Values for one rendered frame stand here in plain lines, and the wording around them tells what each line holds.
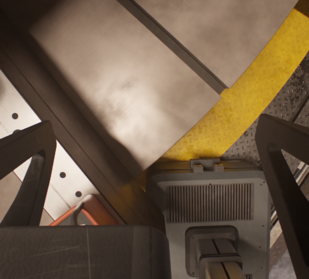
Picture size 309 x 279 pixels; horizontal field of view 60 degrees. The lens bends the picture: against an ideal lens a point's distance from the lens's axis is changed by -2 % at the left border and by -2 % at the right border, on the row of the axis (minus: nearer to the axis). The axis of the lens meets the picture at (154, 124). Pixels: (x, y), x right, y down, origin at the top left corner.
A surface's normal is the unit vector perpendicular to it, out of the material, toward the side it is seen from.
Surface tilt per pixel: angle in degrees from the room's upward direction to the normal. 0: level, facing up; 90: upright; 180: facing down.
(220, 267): 90
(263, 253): 0
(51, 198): 0
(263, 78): 0
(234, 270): 90
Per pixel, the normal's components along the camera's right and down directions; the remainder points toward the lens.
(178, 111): 0.01, 0.08
